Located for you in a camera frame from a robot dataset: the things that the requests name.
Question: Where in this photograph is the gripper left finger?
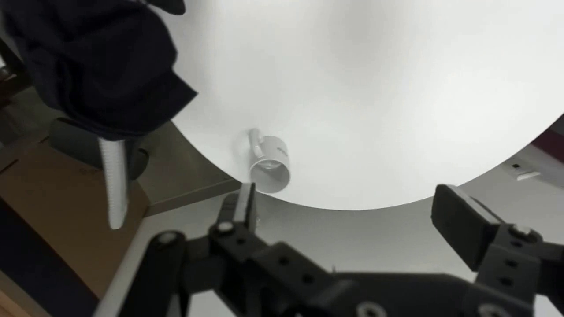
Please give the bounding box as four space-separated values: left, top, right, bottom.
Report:
118 182 338 317

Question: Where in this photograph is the white mug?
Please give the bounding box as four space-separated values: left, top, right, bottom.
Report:
248 128 292 195

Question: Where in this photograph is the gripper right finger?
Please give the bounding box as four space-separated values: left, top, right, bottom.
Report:
430 184 564 315

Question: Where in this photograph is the dark grey round object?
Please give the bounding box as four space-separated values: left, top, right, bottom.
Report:
48 118 150 180

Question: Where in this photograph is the brown cardboard box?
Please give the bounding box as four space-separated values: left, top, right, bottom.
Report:
0 131 151 301

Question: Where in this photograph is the white ribbed tube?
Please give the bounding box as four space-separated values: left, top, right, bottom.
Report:
97 137 130 231

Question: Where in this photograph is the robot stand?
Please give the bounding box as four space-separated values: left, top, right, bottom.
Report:
92 145 564 317

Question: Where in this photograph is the black t-shirt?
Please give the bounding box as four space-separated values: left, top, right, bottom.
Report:
0 0 198 141

